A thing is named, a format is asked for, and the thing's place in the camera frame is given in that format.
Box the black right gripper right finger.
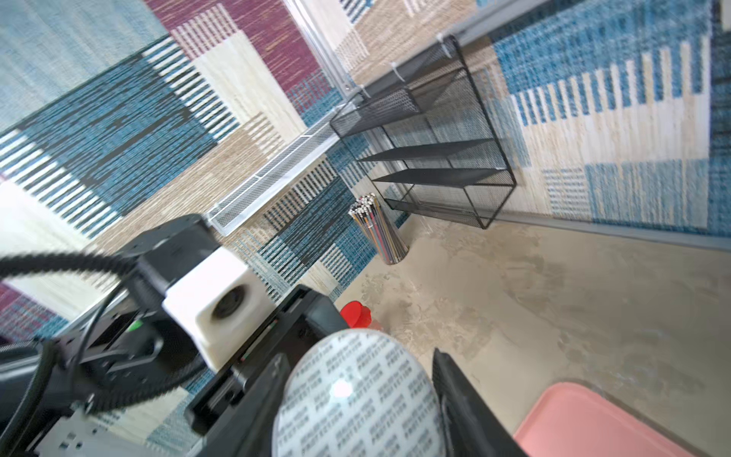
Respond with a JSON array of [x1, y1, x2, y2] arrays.
[[432, 348, 527, 457]]

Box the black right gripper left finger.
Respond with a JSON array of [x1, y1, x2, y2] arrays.
[[188, 353, 291, 456]]

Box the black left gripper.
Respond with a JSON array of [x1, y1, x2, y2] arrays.
[[185, 285, 348, 436]]

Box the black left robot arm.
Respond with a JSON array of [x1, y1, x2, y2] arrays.
[[1, 286, 346, 456]]

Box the candy jar red lid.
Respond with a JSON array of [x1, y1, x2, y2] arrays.
[[340, 301, 383, 331]]

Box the pink plastic tray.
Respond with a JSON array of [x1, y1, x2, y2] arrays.
[[514, 382, 691, 456]]

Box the cup of coloured pencils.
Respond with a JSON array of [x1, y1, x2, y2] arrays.
[[348, 193, 409, 265]]

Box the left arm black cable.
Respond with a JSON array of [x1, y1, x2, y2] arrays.
[[0, 250, 207, 452]]

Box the white wire mesh basket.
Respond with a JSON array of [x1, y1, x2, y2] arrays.
[[205, 110, 339, 236]]

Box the black wire shelf rack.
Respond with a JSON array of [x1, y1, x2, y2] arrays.
[[330, 35, 517, 230]]

